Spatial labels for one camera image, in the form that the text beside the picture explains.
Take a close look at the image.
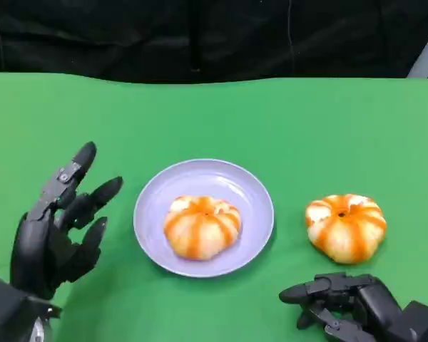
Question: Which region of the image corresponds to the black backdrop curtain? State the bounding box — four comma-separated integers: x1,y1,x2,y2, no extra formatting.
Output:
0,0,428,85

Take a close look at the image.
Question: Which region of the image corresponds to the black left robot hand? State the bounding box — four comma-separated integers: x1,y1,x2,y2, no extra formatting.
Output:
9,141,124,300

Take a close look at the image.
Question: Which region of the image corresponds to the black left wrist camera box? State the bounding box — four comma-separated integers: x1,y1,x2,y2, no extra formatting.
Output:
0,272,63,342

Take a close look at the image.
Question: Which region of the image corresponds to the green table cloth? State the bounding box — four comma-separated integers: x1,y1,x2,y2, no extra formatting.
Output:
0,73,428,342

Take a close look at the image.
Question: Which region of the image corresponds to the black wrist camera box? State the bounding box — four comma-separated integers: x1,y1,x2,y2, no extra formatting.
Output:
390,301,428,342
0,272,63,342

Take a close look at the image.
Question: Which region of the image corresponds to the lilac plate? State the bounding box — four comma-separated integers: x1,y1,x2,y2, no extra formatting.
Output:
133,158,275,278

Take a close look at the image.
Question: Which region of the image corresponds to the orange striped toy bread roll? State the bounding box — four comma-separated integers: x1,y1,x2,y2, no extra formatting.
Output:
305,193,387,265
163,195,243,261

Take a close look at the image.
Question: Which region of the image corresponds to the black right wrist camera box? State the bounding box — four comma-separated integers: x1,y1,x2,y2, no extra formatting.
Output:
390,301,428,342

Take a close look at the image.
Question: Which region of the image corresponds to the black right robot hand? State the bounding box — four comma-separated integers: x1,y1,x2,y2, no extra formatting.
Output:
278,272,404,342

